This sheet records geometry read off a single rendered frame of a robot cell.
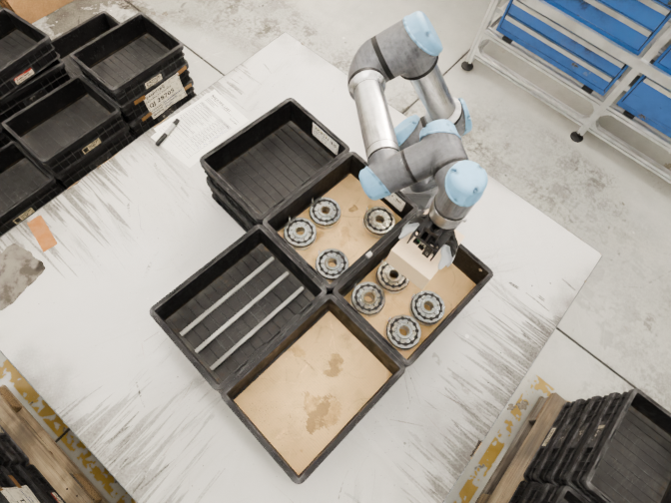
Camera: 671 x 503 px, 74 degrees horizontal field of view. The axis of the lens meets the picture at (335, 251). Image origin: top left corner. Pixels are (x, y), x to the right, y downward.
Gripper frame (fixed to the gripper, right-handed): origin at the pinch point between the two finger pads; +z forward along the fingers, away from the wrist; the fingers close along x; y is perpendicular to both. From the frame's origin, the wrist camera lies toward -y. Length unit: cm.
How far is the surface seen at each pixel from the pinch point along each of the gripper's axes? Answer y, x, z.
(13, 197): 62, -161, 84
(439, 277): -9.3, 7.7, 27.3
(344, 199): -10.8, -32.9, 27.5
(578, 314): -84, 74, 110
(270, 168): -3, -60, 28
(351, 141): -40, -52, 41
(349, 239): -0.5, -22.1, 27.4
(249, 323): 41, -27, 28
